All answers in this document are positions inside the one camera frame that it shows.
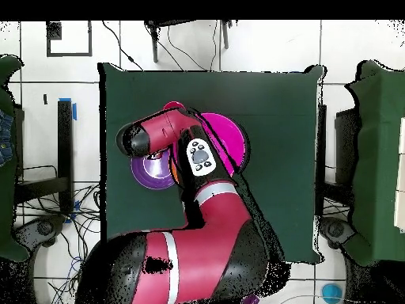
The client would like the person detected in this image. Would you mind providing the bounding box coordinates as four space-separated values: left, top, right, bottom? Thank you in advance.
0 108 16 168

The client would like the floor cable bundle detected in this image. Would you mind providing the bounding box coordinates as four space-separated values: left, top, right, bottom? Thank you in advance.
15 183 102 304

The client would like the black square frame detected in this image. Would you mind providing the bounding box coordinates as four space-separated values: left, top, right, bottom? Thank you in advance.
46 21 93 58

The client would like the black chair base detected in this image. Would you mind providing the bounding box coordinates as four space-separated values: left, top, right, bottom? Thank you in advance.
13 215 67 249
318 216 357 249

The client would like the blue cup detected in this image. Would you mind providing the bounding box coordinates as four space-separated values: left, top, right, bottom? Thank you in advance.
321 282 345 304

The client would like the pink bowl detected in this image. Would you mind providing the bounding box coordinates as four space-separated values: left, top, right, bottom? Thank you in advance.
197 112 248 178

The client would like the black table frame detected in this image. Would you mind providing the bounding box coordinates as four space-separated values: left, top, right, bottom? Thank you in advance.
13 100 75 217
315 104 360 222

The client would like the purple bowl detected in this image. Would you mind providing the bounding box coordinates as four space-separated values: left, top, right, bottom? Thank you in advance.
130 151 177 191

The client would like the blue tape strip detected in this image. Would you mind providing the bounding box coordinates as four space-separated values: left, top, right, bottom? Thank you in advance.
59 97 78 122

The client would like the green cloth covered table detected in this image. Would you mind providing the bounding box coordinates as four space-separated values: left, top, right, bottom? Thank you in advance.
0 54 31 263
343 59 405 268

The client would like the dark green tablecloth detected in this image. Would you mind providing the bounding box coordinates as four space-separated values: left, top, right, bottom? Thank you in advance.
97 62 327 265

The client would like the black floor cable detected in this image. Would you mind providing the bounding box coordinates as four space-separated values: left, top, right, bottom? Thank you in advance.
101 21 145 71

